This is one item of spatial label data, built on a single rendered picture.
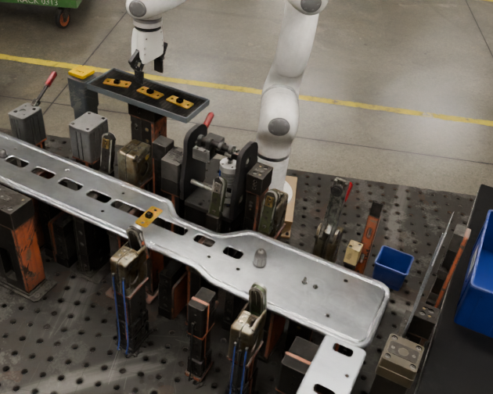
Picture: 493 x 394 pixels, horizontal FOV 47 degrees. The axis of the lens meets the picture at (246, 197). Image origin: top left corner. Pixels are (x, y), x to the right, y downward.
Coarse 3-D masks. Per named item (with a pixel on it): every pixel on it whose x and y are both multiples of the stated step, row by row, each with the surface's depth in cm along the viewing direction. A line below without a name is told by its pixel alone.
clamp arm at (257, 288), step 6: (252, 288) 126; (258, 288) 125; (264, 288) 126; (252, 294) 127; (258, 294) 125; (264, 294) 126; (252, 300) 129; (258, 300) 127; (264, 300) 128; (252, 306) 131; (258, 306) 130; (264, 306) 130; (252, 312) 133; (258, 312) 131
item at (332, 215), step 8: (336, 184) 142; (344, 184) 141; (336, 192) 140; (344, 192) 142; (336, 200) 145; (344, 200) 145; (328, 208) 146; (336, 208) 146; (328, 216) 147; (336, 216) 145; (336, 224) 147; (320, 232) 150
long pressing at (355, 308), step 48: (0, 144) 179; (48, 192) 163; (144, 192) 166; (192, 240) 152; (240, 240) 154; (240, 288) 140; (288, 288) 141; (336, 288) 143; (384, 288) 144; (336, 336) 132
